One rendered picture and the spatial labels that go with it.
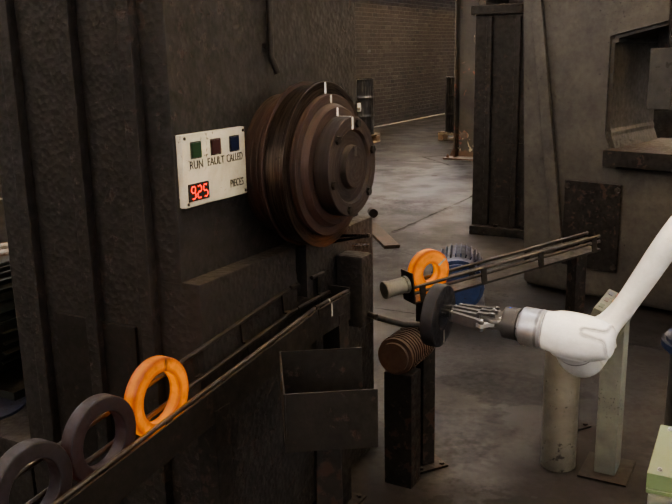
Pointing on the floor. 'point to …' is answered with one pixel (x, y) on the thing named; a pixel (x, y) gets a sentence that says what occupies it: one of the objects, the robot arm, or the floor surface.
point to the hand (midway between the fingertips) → (438, 308)
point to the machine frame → (156, 214)
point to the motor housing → (402, 404)
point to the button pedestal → (610, 414)
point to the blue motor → (460, 254)
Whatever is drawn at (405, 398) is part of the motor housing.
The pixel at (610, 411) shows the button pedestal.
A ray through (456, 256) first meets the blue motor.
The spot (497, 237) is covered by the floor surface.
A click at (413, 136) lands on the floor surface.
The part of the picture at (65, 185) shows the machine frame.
